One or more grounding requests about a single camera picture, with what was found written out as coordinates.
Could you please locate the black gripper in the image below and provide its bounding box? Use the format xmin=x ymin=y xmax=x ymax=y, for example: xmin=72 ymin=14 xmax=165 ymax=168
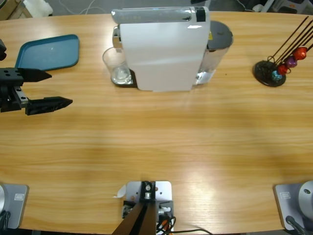
xmin=0 ymin=68 xmax=73 ymax=117

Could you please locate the clear drinking glass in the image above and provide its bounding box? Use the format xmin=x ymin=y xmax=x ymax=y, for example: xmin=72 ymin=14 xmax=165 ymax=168
xmin=102 ymin=47 xmax=133 ymax=85

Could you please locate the white capsule coffee machine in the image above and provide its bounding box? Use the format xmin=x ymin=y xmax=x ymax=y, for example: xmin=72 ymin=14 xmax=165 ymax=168
xmin=111 ymin=6 xmax=211 ymax=93

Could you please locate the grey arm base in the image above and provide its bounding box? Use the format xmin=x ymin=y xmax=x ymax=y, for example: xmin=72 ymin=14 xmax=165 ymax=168
xmin=0 ymin=184 xmax=29 ymax=230
xmin=273 ymin=180 xmax=313 ymax=231

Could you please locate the red coffee capsule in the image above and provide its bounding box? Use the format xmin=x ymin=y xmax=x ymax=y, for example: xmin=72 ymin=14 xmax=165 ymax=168
xmin=293 ymin=47 xmax=308 ymax=61
xmin=277 ymin=64 xmax=291 ymax=75

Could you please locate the purple coffee capsule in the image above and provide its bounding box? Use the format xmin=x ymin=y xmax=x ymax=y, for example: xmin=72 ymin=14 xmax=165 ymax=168
xmin=285 ymin=56 xmax=298 ymax=69

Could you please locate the teal plastic tray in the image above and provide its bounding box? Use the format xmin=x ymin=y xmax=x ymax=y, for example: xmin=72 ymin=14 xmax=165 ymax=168
xmin=14 ymin=34 xmax=81 ymax=71

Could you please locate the white foam block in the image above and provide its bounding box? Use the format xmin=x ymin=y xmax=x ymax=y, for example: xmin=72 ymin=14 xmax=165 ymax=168
xmin=23 ymin=0 xmax=54 ymax=17

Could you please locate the brown cardboard box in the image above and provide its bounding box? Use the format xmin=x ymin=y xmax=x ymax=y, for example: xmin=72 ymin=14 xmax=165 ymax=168
xmin=0 ymin=0 xmax=32 ymax=22

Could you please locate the white tape tag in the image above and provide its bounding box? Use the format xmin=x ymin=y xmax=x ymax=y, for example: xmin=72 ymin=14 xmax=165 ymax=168
xmin=112 ymin=185 xmax=127 ymax=199

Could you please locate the clear water tank grey lid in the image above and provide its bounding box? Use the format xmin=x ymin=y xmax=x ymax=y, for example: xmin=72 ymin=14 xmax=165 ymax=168
xmin=195 ymin=21 xmax=234 ymax=86

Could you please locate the black capsule holder with rods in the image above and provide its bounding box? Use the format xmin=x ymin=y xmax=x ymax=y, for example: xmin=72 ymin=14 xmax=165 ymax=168
xmin=253 ymin=16 xmax=313 ymax=88

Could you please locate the grey plastic stool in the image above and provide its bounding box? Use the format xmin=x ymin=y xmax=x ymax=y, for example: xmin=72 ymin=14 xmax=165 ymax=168
xmin=260 ymin=0 xmax=313 ymax=14

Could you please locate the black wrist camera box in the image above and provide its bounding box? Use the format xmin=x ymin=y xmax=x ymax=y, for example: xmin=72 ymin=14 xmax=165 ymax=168
xmin=0 ymin=39 xmax=7 ymax=61

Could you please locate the white floor cable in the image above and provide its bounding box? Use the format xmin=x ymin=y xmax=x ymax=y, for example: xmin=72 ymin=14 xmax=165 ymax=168
xmin=62 ymin=0 xmax=118 ymax=16

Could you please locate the black base cable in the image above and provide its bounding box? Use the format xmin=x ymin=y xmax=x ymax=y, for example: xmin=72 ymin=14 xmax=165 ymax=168
xmin=285 ymin=215 xmax=308 ymax=235
xmin=0 ymin=211 xmax=11 ymax=230

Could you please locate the white camera mounting plate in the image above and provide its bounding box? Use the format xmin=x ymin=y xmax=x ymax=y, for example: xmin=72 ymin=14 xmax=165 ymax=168
xmin=125 ymin=180 xmax=172 ymax=204

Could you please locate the dark camera post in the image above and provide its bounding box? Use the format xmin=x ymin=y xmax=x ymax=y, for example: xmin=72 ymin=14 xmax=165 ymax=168
xmin=112 ymin=202 xmax=157 ymax=235

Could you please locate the black orange cable bundle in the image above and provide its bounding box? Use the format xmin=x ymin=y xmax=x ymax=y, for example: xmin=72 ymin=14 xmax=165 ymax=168
xmin=156 ymin=215 xmax=213 ymax=235

